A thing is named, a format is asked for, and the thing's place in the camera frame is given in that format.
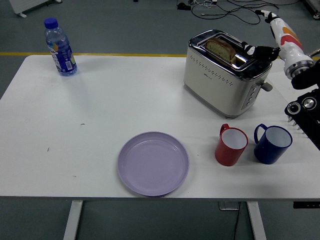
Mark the clear bracket under table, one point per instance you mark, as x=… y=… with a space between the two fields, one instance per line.
x=225 y=206

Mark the silver metal toast rack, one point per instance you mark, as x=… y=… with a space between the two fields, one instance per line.
x=290 y=119

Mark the lilac round plate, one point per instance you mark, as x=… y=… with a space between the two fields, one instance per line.
x=152 y=165

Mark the cream and chrome toaster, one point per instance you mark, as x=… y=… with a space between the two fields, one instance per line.
x=212 y=85

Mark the blue mug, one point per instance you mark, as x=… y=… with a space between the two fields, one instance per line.
x=267 y=152

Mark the red mug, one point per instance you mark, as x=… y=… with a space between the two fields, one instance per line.
x=226 y=155

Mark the black table control box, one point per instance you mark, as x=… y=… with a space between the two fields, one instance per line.
x=306 y=204

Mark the white table leg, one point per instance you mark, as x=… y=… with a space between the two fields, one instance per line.
x=257 y=222
x=72 y=220

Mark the slice of toast bread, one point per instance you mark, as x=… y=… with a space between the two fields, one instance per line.
x=220 y=48

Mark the clear bottle with blue cap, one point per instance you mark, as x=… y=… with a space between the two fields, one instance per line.
x=61 y=55

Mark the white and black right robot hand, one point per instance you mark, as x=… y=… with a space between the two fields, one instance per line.
x=292 y=50

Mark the yellow floor tape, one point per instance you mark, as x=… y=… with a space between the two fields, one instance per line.
x=25 y=53

